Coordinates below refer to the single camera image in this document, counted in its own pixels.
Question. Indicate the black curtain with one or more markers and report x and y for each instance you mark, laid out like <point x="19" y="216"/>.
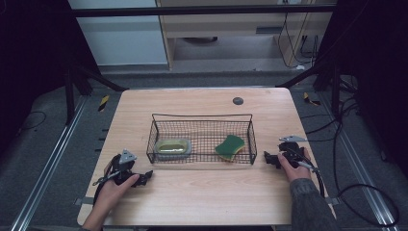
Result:
<point x="378" y="64"/>
<point x="32" y="64"/>

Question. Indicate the grey round table grommet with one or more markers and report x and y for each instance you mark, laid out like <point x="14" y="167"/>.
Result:
<point x="238" y="101"/>

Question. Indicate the yellow and black striped tape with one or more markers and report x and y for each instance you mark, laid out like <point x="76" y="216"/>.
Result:
<point x="103" y="102"/>
<point x="310" y="100"/>

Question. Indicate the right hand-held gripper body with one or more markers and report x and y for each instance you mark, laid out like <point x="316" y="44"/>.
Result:
<point x="290" y="150"/>

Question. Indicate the person's left hand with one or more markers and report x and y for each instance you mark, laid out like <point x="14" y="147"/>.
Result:
<point x="112" y="195"/>

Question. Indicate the yellow and green sponge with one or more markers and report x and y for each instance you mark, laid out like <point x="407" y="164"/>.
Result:
<point x="229" y="147"/>

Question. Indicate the person's right hand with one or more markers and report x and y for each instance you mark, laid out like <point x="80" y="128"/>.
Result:
<point x="298" y="171"/>

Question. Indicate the black metal stand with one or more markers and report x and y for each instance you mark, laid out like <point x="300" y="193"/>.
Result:
<point x="69" y="96"/>
<point x="335" y="89"/>

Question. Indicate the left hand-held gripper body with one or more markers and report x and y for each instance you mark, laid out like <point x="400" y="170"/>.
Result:
<point x="123" y="166"/>

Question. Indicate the grey tape strip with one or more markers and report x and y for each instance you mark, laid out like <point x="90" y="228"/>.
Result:
<point x="84" y="200"/>
<point x="333" y="201"/>

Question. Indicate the white cabinet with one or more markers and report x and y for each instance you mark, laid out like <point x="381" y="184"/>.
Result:
<point x="122" y="41"/>

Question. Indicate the aluminium floor rail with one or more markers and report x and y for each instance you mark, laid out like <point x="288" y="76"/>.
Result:
<point x="359" y="170"/>
<point x="48" y="163"/>

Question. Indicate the green soap dish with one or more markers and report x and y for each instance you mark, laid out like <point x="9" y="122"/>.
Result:
<point x="173" y="148"/>

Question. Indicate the black horizontal frame bar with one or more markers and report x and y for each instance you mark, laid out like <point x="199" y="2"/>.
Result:
<point x="192" y="12"/>

